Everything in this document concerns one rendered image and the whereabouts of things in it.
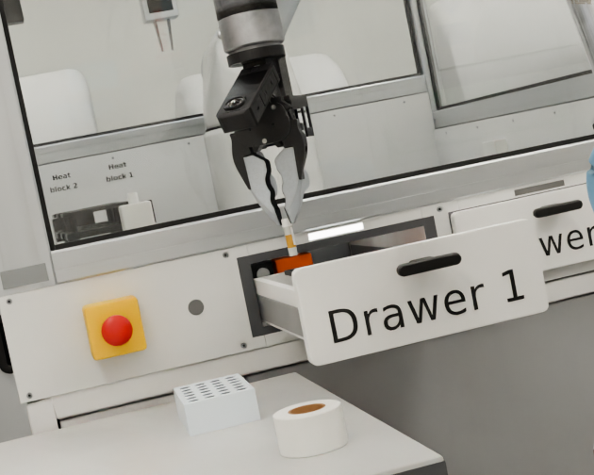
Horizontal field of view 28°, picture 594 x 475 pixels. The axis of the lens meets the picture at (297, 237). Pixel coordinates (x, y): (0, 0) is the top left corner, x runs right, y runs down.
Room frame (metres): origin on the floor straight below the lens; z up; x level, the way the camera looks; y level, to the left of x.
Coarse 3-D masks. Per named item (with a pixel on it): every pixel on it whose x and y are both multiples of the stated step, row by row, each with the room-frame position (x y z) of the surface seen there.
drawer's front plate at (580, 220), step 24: (552, 192) 1.71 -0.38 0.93; (576, 192) 1.72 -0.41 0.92; (456, 216) 1.68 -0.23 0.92; (480, 216) 1.69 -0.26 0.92; (504, 216) 1.70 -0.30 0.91; (528, 216) 1.70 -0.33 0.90; (552, 216) 1.71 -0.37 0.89; (576, 216) 1.72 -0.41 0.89; (576, 240) 1.72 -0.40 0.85; (552, 264) 1.71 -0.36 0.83
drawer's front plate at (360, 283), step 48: (432, 240) 1.33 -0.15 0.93; (480, 240) 1.35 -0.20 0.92; (528, 240) 1.36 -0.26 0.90; (336, 288) 1.31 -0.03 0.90; (384, 288) 1.32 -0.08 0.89; (432, 288) 1.33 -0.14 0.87; (480, 288) 1.34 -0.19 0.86; (528, 288) 1.36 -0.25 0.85; (384, 336) 1.32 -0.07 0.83; (432, 336) 1.33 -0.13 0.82
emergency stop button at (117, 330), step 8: (112, 320) 1.51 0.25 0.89; (120, 320) 1.52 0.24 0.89; (128, 320) 1.52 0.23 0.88; (104, 328) 1.51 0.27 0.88; (112, 328) 1.51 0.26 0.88; (120, 328) 1.51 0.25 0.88; (128, 328) 1.52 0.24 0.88; (104, 336) 1.51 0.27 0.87; (112, 336) 1.51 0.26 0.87; (120, 336) 1.51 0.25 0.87; (128, 336) 1.52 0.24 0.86; (112, 344) 1.52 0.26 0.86; (120, 344) 1.52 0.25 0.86
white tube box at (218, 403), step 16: (192, 384) 1.46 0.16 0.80; (208, 384) 1.44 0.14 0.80; (224, 384) 1.42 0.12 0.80; (240, 384) 1.40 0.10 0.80; (176, 400) 1.43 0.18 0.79; (192, 400) 1.36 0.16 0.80; (208, 400) 1.34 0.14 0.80; (224, 400) 1.34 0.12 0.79; (240, 400) 1.35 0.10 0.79; (256, 400) 1.35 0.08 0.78; (192, 416) 1.34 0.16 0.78; (208, 416) 1.34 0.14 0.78; (224, 416) 1.34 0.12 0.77; (240, 416) 1.35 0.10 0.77; (256, 416) 1.35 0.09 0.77; (192, 432) 1.34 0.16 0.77; (208, 432) 1.34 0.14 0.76
